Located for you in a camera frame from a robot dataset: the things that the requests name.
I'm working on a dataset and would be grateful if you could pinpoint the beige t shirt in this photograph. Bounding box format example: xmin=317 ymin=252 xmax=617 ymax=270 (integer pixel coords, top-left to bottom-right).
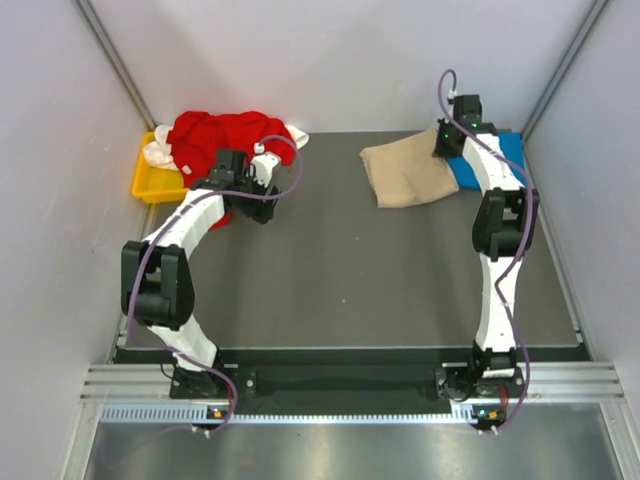
xmin=359 ymin=129 xmax=460 ymax=209

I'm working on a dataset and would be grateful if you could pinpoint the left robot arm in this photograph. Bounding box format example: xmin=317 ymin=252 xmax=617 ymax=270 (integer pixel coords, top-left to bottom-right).
xmin=121 ymin=145 xmax=281 ymax=398

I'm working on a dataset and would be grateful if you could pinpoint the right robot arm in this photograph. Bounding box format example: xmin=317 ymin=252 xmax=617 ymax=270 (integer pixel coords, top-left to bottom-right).
xmin=434 ymin=89 xmax=539 ymax=402

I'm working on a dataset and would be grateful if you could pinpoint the folded blue t shirt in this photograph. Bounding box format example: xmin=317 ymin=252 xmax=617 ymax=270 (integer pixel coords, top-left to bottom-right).
xmin=447 ymin=132 xmax=526 ymax=192

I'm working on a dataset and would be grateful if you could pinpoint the red t shirt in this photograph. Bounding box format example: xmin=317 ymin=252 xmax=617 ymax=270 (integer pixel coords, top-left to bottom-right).
xmin=168 ymin=111 xmax=299 ymax=225

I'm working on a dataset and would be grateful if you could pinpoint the yellow plastic bin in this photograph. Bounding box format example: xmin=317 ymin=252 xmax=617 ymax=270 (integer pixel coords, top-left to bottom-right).
xmin=131 ymin=132 xmax=188 ymax=205

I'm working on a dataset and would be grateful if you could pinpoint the white t shirt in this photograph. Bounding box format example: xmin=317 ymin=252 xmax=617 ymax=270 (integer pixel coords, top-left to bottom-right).
xmin=142 ymin=124 xmax=309 ymax=174

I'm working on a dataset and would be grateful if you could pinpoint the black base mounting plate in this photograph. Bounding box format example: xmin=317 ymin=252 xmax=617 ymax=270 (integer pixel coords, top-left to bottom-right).
xmin=168 ymin=364 xmax=527 ymax=402

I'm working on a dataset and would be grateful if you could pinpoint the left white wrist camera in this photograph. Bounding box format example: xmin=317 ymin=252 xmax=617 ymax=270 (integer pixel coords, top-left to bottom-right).
xmin=249 ymin=143 xmax=281 ymax=188

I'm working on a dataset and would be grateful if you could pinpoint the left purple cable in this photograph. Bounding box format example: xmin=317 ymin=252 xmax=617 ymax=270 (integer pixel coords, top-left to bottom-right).
xmin=123 ymin=134 xmax=305 ymax=439

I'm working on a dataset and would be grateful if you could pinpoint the grey slotted cable duct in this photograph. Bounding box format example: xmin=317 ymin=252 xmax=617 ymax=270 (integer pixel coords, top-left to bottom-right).
xmin=100 ymin=404 xmax=501 ymax=425

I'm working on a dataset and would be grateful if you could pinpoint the aluminium frame rail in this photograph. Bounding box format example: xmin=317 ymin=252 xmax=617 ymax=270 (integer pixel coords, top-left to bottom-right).
xmin=80 ymin=362 xmax=624 ymax=403

